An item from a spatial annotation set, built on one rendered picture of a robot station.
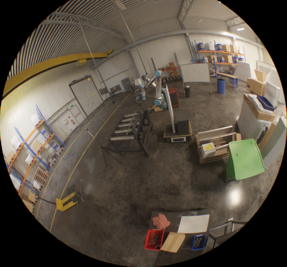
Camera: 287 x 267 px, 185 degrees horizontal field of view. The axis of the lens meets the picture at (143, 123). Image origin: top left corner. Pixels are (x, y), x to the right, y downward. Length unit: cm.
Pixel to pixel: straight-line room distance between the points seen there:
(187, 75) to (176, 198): 611
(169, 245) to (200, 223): 52
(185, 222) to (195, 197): 91
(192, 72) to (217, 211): 635
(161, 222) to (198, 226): 55
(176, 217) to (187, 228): 28
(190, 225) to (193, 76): 635
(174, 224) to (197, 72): 637
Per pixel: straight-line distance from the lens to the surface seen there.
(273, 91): 773
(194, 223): 160
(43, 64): 801
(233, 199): 268
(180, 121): 240
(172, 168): 250
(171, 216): 156
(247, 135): 309
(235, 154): 191
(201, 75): 611
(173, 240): 152
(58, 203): 483
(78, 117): 1142
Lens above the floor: 230
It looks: 33 degrees down
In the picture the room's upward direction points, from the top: 23 degrees counter-clockwise
